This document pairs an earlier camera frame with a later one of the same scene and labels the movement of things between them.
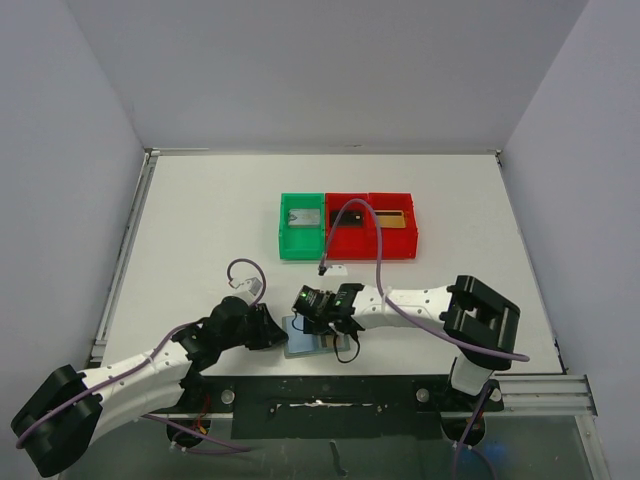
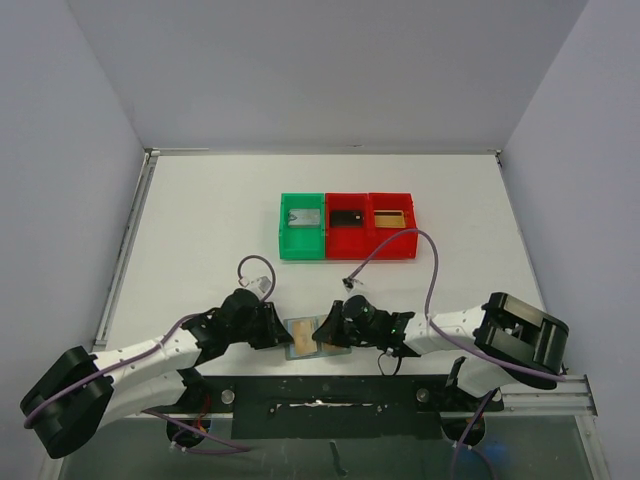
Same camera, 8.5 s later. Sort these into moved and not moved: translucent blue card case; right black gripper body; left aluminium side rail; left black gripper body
Moved: right black gripper body
Not moved: translucent blue card case; left aluminium side rail; left black gripper body
